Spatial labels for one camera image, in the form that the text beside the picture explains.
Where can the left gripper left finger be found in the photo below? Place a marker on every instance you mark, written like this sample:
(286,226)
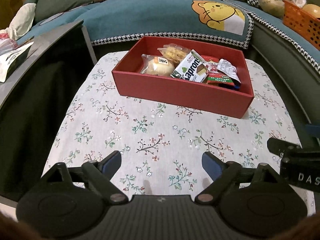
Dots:
(99,175)

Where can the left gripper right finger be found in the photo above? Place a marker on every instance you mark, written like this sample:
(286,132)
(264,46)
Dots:
(222,174)

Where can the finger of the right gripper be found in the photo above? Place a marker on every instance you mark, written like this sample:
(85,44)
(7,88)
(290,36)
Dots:
(313,130)

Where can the red cardboard box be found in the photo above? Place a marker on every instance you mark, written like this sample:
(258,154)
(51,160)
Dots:
(131,82)

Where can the red spicy strip packet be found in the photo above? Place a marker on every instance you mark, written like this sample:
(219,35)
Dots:
(215,77)

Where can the white wafer packet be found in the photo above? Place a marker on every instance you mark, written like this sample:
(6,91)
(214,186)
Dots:
(192,68)

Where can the crispy pastry clear bag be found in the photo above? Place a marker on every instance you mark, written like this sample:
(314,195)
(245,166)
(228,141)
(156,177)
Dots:
(174,52)

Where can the white silver snack pouch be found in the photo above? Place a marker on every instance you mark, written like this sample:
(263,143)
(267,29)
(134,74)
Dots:
(227,68)

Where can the dark green sofa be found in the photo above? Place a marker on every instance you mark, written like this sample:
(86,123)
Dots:
(294,59)

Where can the floral tablecloth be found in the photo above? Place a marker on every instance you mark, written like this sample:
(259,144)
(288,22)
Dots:
(161,145)

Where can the blue snack packet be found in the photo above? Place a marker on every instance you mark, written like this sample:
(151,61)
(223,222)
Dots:
(236,85)

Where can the orange plastic basket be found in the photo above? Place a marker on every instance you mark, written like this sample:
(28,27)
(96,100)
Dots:
(301,22)

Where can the round bun clear bag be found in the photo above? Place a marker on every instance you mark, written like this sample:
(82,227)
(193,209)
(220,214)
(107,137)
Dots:
(156,65)

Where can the yellow round fruit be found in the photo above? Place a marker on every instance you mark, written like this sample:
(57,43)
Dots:
(312,9)

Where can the white paper bag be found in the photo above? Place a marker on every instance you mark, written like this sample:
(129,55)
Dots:
(12,60)

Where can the teal lion sofa cover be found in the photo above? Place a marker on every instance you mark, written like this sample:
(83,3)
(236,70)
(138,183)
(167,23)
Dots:
(114,21)

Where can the red plastic bag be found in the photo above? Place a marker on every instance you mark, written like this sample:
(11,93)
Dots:
(7,44)

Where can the white cloth on sofa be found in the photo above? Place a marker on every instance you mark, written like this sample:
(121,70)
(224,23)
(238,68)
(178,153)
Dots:
(21,23)

